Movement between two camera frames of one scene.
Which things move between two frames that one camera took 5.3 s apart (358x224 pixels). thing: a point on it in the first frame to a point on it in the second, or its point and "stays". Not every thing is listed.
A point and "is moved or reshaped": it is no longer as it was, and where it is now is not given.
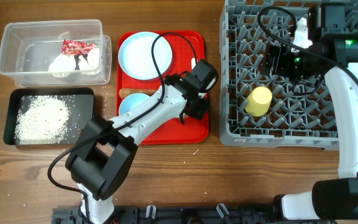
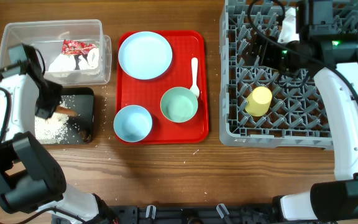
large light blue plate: [136, 58] stays
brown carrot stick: [124, 93] to [66, 111]
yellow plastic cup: [258, 102] stays
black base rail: [221, 214] stays
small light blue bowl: [130, 101] is moved or reshaped
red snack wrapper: [74, 47] stays
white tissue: [93, 56] stays
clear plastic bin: [56, 52] stays
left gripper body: [199, 109] to [49, 95]
